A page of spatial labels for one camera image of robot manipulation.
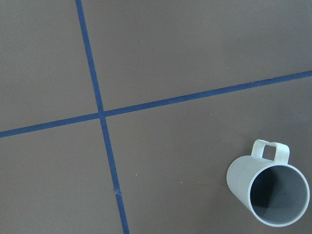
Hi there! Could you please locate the white cup with handle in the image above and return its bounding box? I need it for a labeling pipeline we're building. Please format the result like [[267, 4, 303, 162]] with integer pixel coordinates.
[[226, 139, 310, 227]]

